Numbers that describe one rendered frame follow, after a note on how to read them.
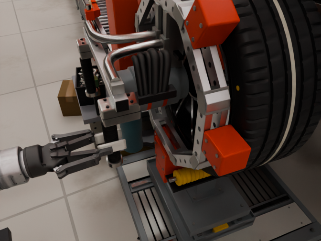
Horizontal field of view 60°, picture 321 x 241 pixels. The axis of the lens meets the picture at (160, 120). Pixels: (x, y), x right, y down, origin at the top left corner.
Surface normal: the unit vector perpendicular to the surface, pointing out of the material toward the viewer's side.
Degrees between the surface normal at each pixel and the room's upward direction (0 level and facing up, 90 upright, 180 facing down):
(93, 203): 0
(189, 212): 0
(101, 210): 0
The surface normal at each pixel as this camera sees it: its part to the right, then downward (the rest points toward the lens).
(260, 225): 0.00, -0.75
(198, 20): -0.93, 0.24
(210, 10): 0.21, -0.26
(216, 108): 0.36, 0.62
